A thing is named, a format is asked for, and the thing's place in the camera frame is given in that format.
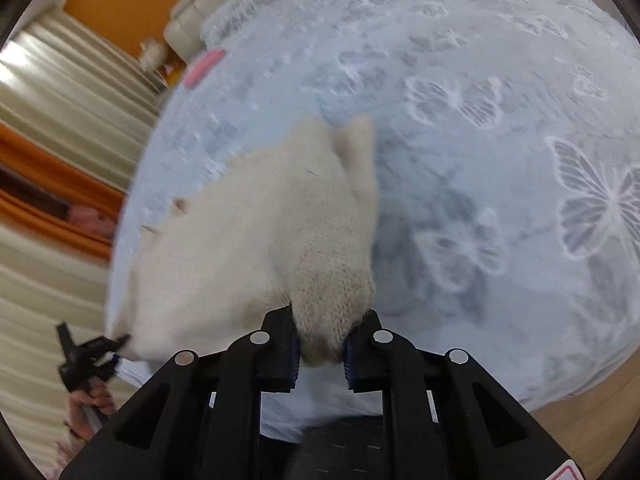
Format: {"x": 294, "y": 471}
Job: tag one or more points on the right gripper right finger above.
{"x": 445, "y": 416}

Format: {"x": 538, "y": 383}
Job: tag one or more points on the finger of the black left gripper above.
{"x": 114, "y": 345}

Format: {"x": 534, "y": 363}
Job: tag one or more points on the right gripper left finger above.
{"x": 198, "y": 417}

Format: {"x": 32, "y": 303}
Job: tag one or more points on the cream knit sweater black hearts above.
{"x": 288, "y": 226}

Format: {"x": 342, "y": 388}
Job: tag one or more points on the pink clothes on shelf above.
{"x": 91, "y": 221}

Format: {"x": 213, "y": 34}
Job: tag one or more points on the person's left hand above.
{"x": 82, "y": 407}

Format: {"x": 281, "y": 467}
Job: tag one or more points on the cream striped curtain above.
{"x": 76, "y": 113}

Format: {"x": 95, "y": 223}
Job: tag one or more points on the white plush toy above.
{"x": 153, "y": 54}

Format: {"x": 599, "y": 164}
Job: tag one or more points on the pink flat item on bed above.
{"x": 201, "y": 67}

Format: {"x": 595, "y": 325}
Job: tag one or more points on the light blue butterfly bed cover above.
{"x": 507, "y": 161}

